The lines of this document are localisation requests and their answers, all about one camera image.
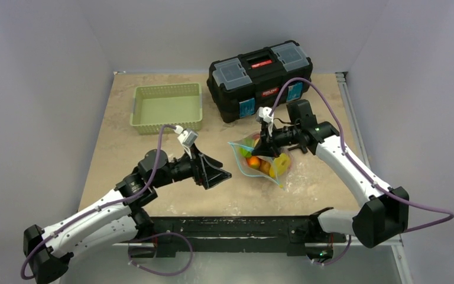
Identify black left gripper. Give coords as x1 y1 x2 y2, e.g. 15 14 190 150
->
153 143 231 188

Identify clear zip top bag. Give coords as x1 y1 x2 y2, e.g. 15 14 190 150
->
228 133 294 191

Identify orange fake fruit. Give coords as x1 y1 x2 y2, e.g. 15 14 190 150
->
246 156 261 170

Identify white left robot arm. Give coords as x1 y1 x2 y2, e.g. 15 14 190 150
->
20 145 232 283

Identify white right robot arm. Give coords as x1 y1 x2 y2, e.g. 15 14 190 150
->
252 99 409 248

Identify yellow fake pear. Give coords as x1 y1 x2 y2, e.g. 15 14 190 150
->
258 160 271 175

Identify black rubber mallet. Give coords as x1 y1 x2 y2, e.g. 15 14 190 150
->
288 145 308 154

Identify black plastic toolbox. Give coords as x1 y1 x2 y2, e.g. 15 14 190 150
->
206 40 313 123

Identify green perforated plastic basket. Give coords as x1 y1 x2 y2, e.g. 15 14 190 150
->
129 83 203 135

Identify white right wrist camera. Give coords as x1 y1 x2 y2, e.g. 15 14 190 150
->
255 106 274 124

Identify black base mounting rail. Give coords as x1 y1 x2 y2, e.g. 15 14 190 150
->
125 215 346 260

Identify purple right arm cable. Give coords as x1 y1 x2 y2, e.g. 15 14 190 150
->
269 77 454 234

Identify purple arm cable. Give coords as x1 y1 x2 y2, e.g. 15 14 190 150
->
269 77 454 234
20 124 181 280

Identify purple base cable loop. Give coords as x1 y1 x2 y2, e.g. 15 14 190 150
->
128 230 194 276

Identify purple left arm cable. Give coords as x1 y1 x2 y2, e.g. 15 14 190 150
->
20 124 181 280

